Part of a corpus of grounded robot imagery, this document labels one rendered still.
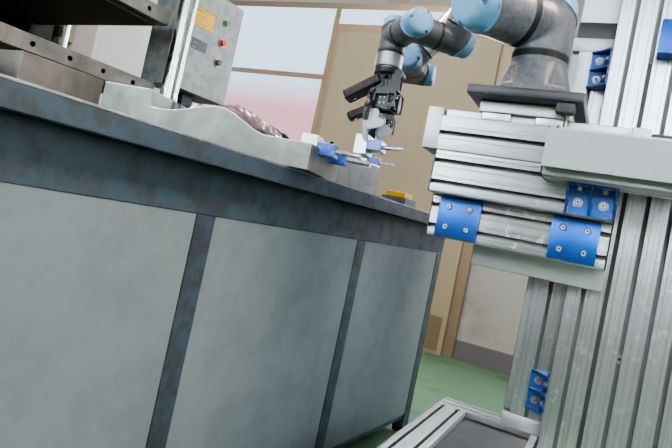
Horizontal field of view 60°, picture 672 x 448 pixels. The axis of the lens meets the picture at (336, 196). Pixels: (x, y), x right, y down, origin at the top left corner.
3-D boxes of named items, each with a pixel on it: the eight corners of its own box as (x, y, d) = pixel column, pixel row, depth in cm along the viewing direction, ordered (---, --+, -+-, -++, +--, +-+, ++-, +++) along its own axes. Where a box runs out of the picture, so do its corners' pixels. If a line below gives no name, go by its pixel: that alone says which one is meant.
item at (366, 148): (403, 161, 156) (407, 142, 157) (398, 156, 152) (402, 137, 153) (359, 157, 162) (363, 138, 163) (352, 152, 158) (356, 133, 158)
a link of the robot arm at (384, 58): (373, 50, 160) (382, 62, 168) (369, 66, 160) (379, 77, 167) (398, 50, 157) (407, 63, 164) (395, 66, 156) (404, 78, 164)
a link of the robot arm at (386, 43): (392, 8, 158) (378, 19, 166) (385, 46, 156) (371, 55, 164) (417, 18, 161) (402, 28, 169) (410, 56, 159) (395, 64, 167)
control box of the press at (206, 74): (171, 370, 229) (250, 10, 235) (108, 381, 204) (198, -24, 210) (134, 354, 241) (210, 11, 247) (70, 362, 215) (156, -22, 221)
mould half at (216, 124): (335, 183, 143) (344, 139, 143) (306, 169, 118) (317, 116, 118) (155, 148, 155) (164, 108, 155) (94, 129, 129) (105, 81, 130)
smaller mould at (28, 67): (95, 118, 102) (104, 80, 103) (12, 94, 89) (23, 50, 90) (29, 109, 113) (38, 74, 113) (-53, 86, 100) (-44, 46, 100)
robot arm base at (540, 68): (571, 115, 126) (579, 71, 127) (566, 95, 113) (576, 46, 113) (500, 108, 133) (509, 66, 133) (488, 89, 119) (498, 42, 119)
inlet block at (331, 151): (360, 170, 126) (365, 146, 126) (356, 167, 121) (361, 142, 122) (303, 160, 129) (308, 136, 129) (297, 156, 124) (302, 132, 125)
